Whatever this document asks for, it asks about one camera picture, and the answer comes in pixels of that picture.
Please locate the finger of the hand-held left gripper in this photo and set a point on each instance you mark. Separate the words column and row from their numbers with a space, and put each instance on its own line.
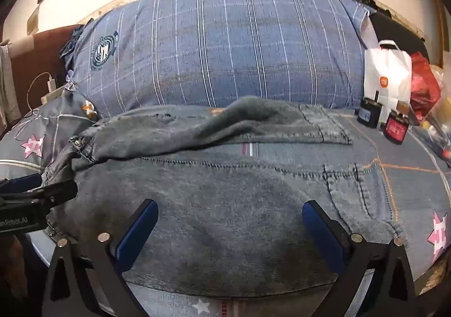
column 58, row 192
column 21, row 181

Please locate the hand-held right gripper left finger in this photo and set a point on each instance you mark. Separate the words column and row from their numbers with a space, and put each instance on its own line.
column 135, row 236

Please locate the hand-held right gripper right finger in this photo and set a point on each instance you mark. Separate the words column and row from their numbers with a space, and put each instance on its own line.
column 322, row 236

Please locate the grey denim pants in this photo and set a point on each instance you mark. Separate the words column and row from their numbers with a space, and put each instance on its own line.
column 211, row 197

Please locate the grey star-printed pillow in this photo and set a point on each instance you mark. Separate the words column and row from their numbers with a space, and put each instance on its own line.
column 60, row 126

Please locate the grey star-printed bedsheet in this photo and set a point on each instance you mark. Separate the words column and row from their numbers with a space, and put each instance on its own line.
column 405, row 179

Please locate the white charger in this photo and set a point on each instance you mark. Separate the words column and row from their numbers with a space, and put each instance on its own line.
column 51, row 85

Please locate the brown wooden headboard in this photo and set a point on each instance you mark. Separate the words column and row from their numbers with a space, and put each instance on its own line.
column 38, row 56

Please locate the black box red label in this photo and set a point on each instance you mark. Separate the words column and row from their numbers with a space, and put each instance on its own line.
column 396, row 128

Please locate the black box blue label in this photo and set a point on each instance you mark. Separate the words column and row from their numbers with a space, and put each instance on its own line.
column 369, row 112

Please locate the white paper bag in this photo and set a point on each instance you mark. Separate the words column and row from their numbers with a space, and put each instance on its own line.
column 385, row 70

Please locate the red plastic bag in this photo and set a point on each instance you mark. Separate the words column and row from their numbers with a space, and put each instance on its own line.
column 424, row 88

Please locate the blue plaid crest fabric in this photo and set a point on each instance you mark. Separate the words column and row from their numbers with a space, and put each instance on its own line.
column 229, row 49

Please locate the black cushion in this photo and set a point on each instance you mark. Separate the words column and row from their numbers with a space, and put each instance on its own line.
column 394, row 30

